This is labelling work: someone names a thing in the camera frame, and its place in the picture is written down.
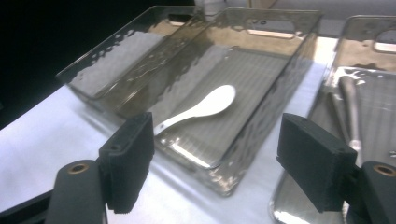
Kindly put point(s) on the white table sheet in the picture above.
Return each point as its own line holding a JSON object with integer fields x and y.
{"x": 46, "y": 133}

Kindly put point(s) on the white rice spoon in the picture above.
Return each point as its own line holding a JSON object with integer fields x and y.
{"x": 208, "y": 104}

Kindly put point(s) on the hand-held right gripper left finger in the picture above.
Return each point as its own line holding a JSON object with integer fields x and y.
{"x": 129, "y": 161}

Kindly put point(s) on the metal tongs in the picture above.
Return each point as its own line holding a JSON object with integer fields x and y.
{"x": 350, "y": 102}

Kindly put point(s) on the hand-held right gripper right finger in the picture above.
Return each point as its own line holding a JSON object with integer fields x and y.
{"x": 314, "y": 158}

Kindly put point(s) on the clear grey plastic bin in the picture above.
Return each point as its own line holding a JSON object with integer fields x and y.
{"x": 373, "y": 102}
{"x": 109, "y": 62}
{"x": 249, "y": 77}

